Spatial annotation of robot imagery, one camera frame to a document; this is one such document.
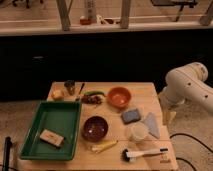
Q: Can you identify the wooden block in tray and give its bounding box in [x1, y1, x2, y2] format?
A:
[40, 129, 64, 147]

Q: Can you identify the black stand at left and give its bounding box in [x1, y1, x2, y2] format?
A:
[2, 137, 12, 171]

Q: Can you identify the green chili pepper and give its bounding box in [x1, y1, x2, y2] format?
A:
[84, 91, 105, 97]

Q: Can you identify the metal cup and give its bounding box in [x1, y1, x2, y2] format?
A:
[64, 80, 75, 95]

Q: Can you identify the black white dish brush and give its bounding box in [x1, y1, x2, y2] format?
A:
[121, 148, 168, 162]

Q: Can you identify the dark red grapes toy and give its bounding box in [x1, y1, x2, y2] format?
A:
[81, 95, 102, 104]

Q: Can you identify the black handled knife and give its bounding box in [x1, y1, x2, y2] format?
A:
[75, 83, 85, 101]

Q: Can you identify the red object on shelf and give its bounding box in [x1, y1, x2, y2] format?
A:
[79, 16, 92, 25]

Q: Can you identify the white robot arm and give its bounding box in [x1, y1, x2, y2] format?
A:
[158, 62, 213, 125]

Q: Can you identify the yellow banana toy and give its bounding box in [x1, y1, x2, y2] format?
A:
[91, 140, 118, 153]

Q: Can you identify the purple bowl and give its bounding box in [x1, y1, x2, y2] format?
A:
[82, 116, 108, 142]

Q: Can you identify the orange bowl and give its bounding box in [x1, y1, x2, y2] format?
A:
[106, 87, 131, 108]

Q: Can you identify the black cable on floor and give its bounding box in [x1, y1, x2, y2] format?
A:
[169, 132, 213, 171]

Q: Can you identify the grey triangular cloth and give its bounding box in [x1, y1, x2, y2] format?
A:
[143, 112, 160, 139]

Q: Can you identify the blue grey sponge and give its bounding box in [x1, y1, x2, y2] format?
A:
[121, 109, 141, 124]

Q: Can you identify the green plastic tray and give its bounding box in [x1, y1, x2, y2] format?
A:
[20, 101, 81, 161]

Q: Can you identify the yellow round fruit toy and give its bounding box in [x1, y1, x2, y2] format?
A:
[51, 89, 64, 100]

